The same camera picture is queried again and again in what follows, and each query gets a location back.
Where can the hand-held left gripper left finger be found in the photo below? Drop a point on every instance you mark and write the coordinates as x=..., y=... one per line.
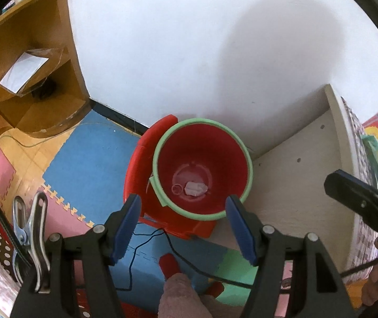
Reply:
x=126, y=228

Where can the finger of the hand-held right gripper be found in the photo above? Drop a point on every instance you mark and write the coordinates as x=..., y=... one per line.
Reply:
x=357, y=198

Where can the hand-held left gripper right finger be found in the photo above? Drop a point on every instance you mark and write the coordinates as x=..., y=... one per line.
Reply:
x=242, y=232

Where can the red bucket green rim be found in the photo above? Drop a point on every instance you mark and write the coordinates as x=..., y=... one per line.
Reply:
x=209, y=159

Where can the person's right hand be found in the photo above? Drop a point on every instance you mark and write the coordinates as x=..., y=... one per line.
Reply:
x=374, y=288

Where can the red slipper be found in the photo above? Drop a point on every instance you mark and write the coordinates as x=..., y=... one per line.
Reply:
x=215, y=290
x=169, y=264

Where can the red plastic stool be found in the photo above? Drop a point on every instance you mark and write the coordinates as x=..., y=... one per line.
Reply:
x=139, y=172

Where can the crumpled white paper scrap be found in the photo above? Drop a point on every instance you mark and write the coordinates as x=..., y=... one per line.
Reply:
x=194, y=188

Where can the colourful foam puzzle mat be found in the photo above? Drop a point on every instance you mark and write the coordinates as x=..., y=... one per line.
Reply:
x=93, y=159

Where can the metal spring clip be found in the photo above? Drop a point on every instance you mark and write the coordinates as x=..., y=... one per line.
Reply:
x=38, y=232

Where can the wooden desk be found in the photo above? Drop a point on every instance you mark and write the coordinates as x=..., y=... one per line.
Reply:
x=66, y=82

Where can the white paper sheet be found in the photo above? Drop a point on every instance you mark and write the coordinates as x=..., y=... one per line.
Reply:
x=23, y=71

